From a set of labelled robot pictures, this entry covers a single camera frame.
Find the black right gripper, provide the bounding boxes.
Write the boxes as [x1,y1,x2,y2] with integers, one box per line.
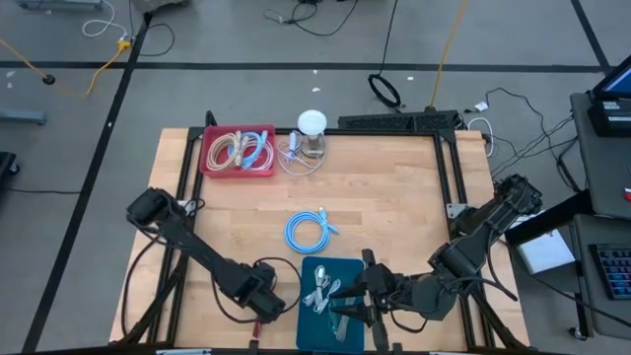
[328,248,403,354]

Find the teal braided short cable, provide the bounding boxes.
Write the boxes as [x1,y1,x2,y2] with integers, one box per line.
[326,304,347,337]

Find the light blue cable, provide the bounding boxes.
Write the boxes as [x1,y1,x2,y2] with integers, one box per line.
[240,129,270,172]
[283,206,342,255]

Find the small beige cable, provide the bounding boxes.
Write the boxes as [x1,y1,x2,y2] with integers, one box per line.
[208,130,250,172]

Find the large beige cable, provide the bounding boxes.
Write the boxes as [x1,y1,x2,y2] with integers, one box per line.
[206,131,276,174]

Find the blue plastic tray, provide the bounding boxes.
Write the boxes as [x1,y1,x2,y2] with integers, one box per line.
[295,255,367,354]

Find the red plastic bin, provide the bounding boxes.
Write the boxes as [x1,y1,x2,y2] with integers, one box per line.
[198,123,278,179]

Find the black vented control box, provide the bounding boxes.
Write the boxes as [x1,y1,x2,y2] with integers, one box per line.
[337,109,461,134]

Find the brass table lamp white shade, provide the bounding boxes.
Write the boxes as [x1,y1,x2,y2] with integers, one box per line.
[296,108,329,160]

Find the white flat box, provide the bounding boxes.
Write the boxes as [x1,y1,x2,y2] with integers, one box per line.
[512,210,578,277]

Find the black support beam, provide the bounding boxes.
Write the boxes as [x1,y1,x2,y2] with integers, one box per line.
[502,188,594,249]

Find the black keyboard coloured keys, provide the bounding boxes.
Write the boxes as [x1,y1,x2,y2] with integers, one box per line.
[588,242,631,303]

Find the grey equipment cart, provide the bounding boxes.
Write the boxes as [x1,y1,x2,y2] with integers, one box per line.
[568,90,631,342]

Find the grey floor stand foot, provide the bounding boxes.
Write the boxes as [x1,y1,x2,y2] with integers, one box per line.
[0,107,48,127]

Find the black laptop computer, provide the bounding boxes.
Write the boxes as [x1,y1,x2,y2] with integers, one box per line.
[587,60,631,140]

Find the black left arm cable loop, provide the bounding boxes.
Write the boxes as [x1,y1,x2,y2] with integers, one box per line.
[211,255,304,325]

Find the black left arm base cable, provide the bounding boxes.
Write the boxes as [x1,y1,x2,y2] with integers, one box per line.
[119,236,167,342]

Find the black aluminium table frame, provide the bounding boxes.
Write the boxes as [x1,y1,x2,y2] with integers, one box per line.
[116,109,531,355]

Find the white lamp cord with switch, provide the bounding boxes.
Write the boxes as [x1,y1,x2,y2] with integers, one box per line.
[275,128,327,178]

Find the white looped power cable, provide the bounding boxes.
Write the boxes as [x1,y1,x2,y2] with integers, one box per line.
[466,116,496,160]

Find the black coiled floor cable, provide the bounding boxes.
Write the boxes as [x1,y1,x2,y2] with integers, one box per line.
[366,0,403,111]

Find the orange floor cable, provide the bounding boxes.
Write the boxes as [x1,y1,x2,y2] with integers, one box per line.
[428,0,470,112]

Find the yellow extension cord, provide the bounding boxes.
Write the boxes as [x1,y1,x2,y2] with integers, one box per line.
[0,37,134,98]

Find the white floor cable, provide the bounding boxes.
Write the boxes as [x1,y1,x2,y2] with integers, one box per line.
[80,0,131,41]

